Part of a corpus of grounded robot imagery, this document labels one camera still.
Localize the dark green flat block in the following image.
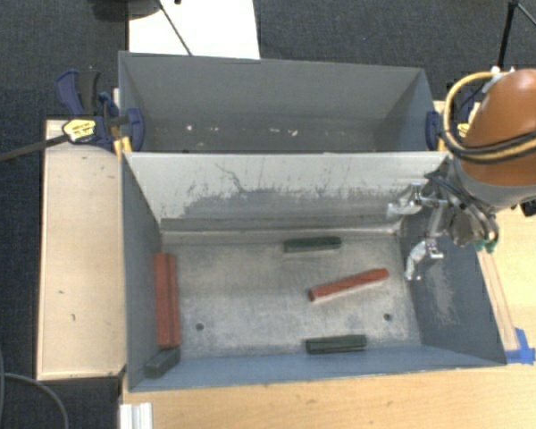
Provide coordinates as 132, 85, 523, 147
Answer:
304, 333, 369, 356
143, 347, 181, 380
282, 235, 343, 255

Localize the grey metal bin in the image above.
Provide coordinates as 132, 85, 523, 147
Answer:
117, 50, 509, 394

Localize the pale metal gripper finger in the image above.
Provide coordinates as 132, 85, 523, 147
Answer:
386, 181, 430, 221
403, 238, 446, 282

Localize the red-brown flat block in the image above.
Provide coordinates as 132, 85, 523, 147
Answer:
306, 267, 391, 304
153, 252, 183, 349

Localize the pale wood board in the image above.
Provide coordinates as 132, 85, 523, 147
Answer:
35, 118, 129, 382

